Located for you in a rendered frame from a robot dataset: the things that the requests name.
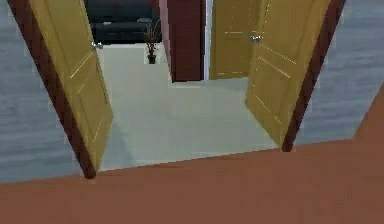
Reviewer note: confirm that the yellow room door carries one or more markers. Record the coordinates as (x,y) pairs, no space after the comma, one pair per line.
(231,43)
(83,83)
(283,66)

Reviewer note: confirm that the house plant in black pot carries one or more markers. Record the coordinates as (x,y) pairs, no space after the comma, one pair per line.
(151,43)

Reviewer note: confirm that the black sofa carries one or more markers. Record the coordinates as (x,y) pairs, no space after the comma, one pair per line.
(120,23)

